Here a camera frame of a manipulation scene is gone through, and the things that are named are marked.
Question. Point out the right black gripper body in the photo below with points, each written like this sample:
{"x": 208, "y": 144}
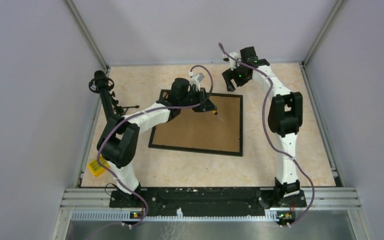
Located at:
{"x": 237, "y": 74}

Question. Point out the black picture frame brown backing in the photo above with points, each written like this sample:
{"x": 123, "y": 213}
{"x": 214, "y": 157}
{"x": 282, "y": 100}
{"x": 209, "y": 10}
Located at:
{"x": 203, "y": 132}

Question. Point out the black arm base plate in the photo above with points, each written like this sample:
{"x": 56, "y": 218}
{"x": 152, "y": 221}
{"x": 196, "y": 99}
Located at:
{"x": 264, "y": 197}

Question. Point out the aluminium front rail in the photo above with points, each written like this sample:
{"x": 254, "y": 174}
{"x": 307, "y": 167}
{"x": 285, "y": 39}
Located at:
{"x": 342, "y": 198}

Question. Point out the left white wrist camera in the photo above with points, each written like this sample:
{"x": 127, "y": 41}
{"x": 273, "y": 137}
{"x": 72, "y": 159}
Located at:
{"x": 196, "y": 79}

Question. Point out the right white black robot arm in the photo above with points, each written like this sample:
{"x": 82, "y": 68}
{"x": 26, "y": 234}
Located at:
{"x": 284, "y": 117}

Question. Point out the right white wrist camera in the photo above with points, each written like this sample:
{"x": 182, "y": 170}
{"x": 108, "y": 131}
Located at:
{"x": 233, "y": 59}

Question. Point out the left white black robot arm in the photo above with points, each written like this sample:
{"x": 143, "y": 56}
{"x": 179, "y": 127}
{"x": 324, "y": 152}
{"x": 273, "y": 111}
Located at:
{"x": 118, "y": 141}

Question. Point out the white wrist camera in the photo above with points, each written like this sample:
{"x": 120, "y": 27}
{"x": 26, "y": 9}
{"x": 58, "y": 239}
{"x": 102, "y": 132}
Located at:
{"x": 196, "y": 79}
{"x": 233, "y": 59}

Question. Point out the black microphone orange tip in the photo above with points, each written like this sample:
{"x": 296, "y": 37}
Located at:
{"x": 102, "y": 85}

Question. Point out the white slotted cable duct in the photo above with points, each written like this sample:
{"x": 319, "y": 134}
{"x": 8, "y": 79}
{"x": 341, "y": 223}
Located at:
{"x": 127, "y": 216}

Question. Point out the yellow screw bit box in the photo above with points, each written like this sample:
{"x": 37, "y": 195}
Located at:
{"x": 95, "y": 166}

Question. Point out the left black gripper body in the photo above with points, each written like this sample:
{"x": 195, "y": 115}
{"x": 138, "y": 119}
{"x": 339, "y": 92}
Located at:
{"x": 195, "y": 98}

